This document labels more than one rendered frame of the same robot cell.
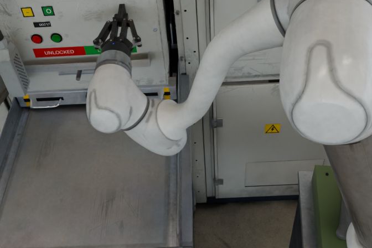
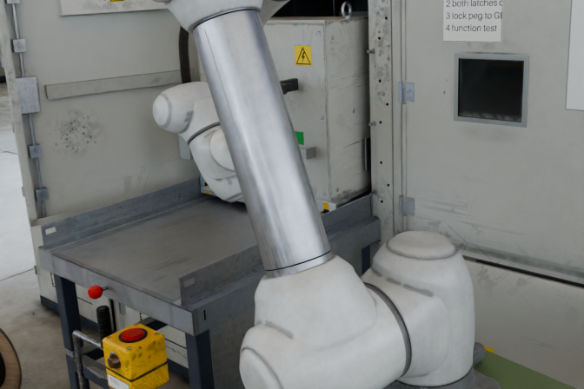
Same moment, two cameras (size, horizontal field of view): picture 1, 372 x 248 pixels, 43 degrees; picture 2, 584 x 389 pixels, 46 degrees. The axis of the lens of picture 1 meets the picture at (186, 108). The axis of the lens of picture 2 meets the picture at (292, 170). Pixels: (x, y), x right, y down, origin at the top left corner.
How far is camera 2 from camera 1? 1.12 m
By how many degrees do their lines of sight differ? 45
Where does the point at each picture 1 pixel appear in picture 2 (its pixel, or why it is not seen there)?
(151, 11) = (320, 92)
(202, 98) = not seen: hidden behind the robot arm
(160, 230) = not seen: hidden behind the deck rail
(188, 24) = (382, 142)
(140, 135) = (196, 152)
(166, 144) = (214, 170)
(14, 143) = (165, 210)
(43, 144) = (184, 218)
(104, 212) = (161, 267)
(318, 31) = not seen: outside the picture
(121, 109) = (176, 102)
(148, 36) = (315, 125)
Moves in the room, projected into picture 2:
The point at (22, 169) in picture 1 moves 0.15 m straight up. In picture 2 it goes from (147, 225) to (142, 174)
